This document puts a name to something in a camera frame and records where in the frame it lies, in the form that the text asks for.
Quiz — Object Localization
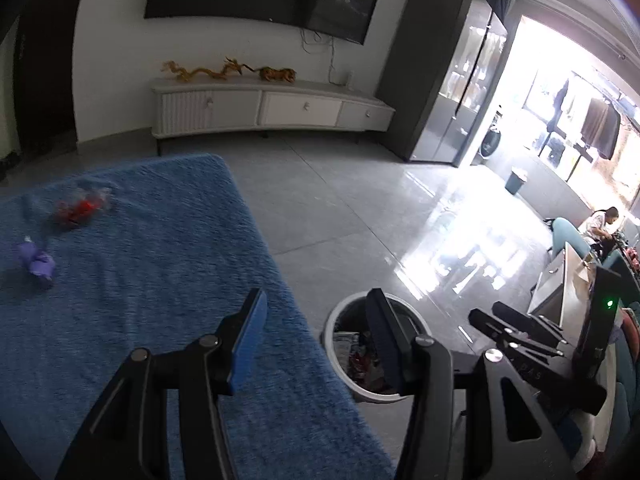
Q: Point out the purple plastic wrapper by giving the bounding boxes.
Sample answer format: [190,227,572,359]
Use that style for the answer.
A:
[16,237,56,288]

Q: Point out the small red clear wrapper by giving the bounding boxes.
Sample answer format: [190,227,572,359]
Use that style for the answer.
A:
[53,188,112,229]

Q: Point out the white round trash bin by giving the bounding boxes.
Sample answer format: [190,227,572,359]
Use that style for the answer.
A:
[322,288,442,412]

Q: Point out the seated person in background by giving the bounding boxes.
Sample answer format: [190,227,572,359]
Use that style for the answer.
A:
[579,206,620,259]

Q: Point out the blue fuzzy table cloth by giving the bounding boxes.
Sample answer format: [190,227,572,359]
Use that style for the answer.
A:
[1,155,394,479]

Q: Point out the small blue bucket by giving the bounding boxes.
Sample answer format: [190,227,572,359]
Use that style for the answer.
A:
[504,169,527,195]

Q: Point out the dark grey glass display cabinet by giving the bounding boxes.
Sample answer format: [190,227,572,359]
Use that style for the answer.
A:
[376,0,508,165]

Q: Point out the white low tv cabinet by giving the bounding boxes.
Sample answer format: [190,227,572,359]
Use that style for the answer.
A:
[151,77,395,148]

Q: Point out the golden dragon figurine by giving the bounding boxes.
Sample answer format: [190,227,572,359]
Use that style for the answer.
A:
[162,58,243,82]

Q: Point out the golden tiger figurine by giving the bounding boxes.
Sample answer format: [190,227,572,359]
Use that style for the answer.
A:
[258,66,296,84]

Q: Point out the dark brown entrance door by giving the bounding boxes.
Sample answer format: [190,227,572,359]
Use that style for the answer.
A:
[12,0,80,159]

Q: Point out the white television cables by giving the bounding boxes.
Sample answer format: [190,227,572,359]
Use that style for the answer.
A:
[298,27,354,87]

